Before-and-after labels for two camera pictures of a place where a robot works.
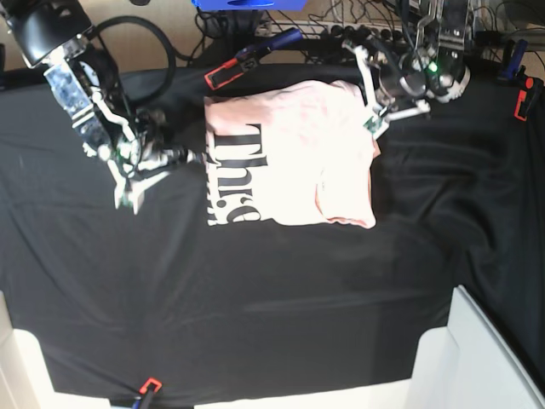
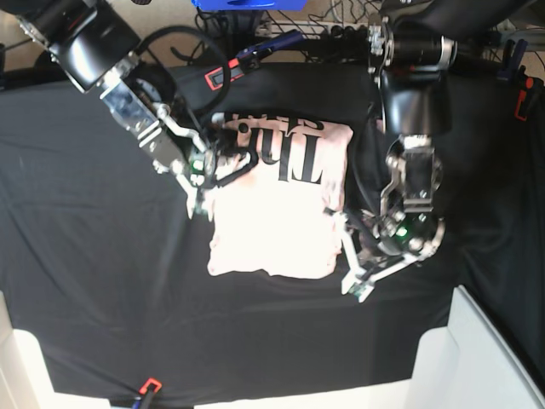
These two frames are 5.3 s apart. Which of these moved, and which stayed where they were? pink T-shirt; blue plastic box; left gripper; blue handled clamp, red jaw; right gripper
Moved: right gripper; pink T-shirt; left gripper
Stayed: blue plastic box; blue handled clamp, red jaw
